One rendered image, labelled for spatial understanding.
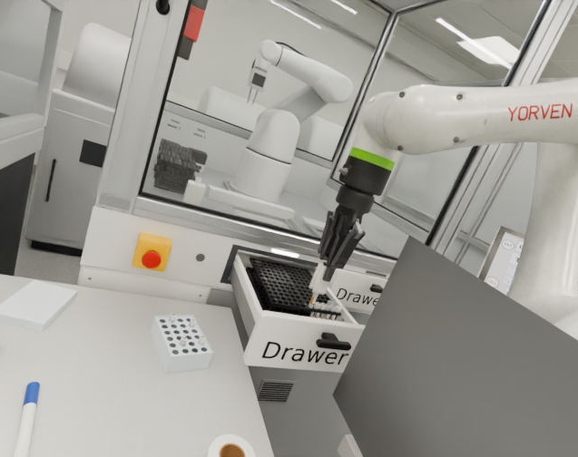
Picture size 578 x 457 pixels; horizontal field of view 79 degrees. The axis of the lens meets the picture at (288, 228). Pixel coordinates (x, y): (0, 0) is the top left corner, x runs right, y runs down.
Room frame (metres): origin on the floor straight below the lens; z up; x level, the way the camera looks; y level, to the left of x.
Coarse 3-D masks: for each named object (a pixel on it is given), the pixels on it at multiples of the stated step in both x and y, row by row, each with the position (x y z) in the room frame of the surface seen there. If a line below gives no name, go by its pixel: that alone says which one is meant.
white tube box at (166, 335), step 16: (160, 320) 0.63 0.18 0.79; (176, 320) 0.64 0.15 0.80; (160, 336) 0.59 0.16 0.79; (176, 336) 0.59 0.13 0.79; (192, 336) 0.61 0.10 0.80; (160, 352) 0.57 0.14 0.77; (176, 352) 0.56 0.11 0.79; (192, 352) 0.57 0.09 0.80; (208, 352) 0.58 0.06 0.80; (176, 368) 0.54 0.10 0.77; (192, 368) 0.57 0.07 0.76
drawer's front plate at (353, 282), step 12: (336, 276) 0.95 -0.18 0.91; (348, 276) 0.97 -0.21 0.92; (360, 276) 0.99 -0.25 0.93; (372, 276) 1.02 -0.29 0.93; (336, 288) 0.96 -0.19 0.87; (348, 288) 0.98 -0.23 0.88; (360, 288) 0.99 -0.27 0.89; (348, 300) 0.98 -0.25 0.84; (360, 300) 1.00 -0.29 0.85; (372, 300) 1.02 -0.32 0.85
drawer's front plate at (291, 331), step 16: (272, 320) 0.56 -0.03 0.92; (288, 320) 0.58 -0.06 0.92; (304, 320) 0.59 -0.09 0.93; (320, 320) 0.62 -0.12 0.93; (256, 336) 0.56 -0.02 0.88; (272, 336) 0.57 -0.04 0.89; (288, 336) 0.58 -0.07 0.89; (304, 336) 0.60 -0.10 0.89; (320, 336) 0.61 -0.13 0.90; (352, 336) 0.64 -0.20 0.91; (256, 352) 0.56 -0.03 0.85; (272, 352) 0.57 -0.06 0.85; (288, 352) 0.59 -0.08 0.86; (320, 352) 0.62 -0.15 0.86; (336, 352) 0.63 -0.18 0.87; (352, 352) 0.65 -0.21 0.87; (304, 368) 0.61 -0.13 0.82; (320, 368) 0.62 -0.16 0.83; (336, 368) 0.64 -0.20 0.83
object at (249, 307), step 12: (240, 252) 0.89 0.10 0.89; (240, 264) 0.82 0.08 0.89; (288, 264) 0.95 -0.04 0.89; (300, 264) 0.98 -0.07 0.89; (240, 276) 0.77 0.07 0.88; (312, 276) 0.95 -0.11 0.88; (240, 288) 0.74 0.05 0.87; (252, 288) 0.71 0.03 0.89; (240, 300) 0.72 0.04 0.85; (252, 300) 0.66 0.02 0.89; (336, 300) 0.82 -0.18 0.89; (240, 312) 0.69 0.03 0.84; (252, 312) 0.64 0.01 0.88; (252, 324) 0.62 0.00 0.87
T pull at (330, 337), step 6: (324, 336) 0.60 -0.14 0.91; (330, 336) 0.60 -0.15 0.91; (336, 336) 0.61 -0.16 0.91; (318, 342) 0.57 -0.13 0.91; (324, 342) 0.57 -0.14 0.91; (330, 342) 0.58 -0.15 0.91; (336, 342) 0.59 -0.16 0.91; (342, 342) 0.60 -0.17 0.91; (330, 348) 0.58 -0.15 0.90; (336, 348) 0.58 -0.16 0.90; (342, 348) 0.59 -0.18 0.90; (348, 348) 0.60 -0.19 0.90
